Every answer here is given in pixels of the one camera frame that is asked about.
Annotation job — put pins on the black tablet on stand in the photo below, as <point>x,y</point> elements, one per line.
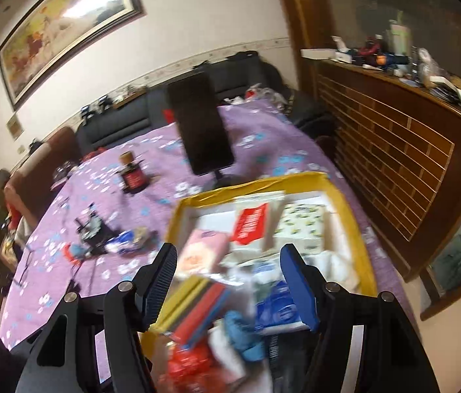
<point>202,127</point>

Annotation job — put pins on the white packet orange print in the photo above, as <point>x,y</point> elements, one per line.
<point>251,225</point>

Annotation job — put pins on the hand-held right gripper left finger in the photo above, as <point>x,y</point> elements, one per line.
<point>165,270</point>

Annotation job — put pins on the wooden cabinet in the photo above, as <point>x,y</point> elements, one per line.
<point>394,163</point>

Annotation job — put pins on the black cylindrical motor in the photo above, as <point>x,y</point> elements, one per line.
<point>97,231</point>

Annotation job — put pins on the black sofa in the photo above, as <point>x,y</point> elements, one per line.
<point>124,123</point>

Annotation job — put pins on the yellow rimmed white tray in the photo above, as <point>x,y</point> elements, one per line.
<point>361,254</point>

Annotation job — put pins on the black handheld device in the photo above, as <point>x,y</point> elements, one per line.
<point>103,102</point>
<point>87,112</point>

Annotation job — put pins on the grey phone stand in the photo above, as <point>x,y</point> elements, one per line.
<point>224,178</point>

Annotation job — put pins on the large red plastic bag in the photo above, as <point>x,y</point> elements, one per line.
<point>191,370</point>

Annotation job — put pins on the blue white plastic bag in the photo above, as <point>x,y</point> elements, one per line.
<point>130,240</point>

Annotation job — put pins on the brown chair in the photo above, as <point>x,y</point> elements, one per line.
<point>42,172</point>

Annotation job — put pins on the pile of assorted clutter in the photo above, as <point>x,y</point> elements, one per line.
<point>410,65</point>

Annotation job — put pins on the purple floral tablecloth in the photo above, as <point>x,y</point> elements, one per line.
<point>263,147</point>

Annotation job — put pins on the lemon-print tissue pack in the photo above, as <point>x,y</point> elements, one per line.
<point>302,225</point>

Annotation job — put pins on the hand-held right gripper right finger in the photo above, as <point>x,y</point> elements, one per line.
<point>300,290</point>

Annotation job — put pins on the pink white packet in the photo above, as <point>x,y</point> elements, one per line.
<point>202,254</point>

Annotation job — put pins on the dark bottle brown cap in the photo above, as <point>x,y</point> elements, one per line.
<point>134,176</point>

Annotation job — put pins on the coloured sponge stack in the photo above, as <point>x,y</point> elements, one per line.
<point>197,311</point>

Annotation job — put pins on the framed painting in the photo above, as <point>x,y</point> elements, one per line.
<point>66,24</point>

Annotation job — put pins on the small red plastic bag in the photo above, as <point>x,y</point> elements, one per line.
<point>68,253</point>

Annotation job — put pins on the tissue pack blue print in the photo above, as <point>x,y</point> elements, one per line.
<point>273,299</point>

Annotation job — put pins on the yellow wall plaque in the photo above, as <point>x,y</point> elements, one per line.
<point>15,127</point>

